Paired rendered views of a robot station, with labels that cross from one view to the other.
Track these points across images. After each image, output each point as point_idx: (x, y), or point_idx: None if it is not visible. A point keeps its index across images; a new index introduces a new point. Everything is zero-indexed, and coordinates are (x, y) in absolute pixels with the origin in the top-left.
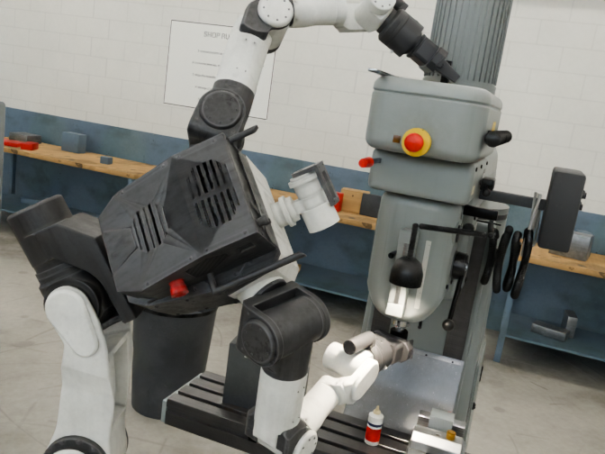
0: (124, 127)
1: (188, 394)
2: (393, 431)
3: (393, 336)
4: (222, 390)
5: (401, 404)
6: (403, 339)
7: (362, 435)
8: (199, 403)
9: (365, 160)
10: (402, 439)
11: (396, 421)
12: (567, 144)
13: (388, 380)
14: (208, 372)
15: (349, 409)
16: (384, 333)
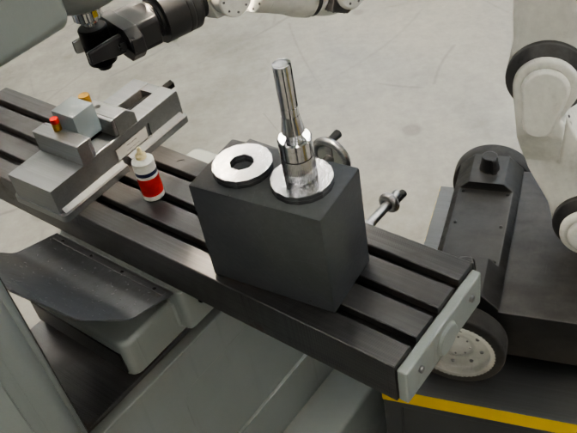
0: None
1: (432, 279)
2: (102, 218)
3: (112, 19)
4: (364, 296)
5: (32, 283)
6: (102, 15)
7: (159, 206)
8: (411, 255)
9: None
10: (100, 204)
11: (57, 283)
12: None
13: (25, 290)
14: (390, 358)
15: (118, 316)
16: (122, 21)
